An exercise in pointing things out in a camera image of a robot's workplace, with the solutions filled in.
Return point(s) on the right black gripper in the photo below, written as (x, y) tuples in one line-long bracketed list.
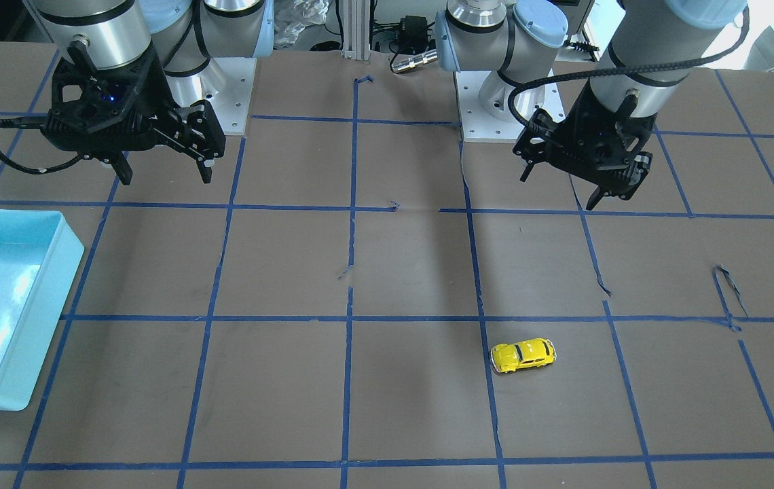
[(157, 90)]

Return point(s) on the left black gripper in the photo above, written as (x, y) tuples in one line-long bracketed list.
[(583, 113)]

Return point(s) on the yellow beetle toy car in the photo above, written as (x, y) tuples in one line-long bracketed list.
[(536, 352)]

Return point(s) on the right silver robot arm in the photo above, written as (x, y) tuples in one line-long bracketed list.
[(185, 33)]

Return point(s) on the light blue plastic bin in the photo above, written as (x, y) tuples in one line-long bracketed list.
[(39, 257)]

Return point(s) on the silver cylindrical connector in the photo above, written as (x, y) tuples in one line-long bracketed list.
[(414, 62)]

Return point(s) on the black power adapter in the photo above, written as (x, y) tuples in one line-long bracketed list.
[(412, 37)]

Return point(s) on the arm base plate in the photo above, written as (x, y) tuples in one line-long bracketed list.
[(485, 116), (226, 83)]

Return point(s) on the aluminium frame post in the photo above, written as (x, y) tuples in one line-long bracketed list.
[(356, 26)]

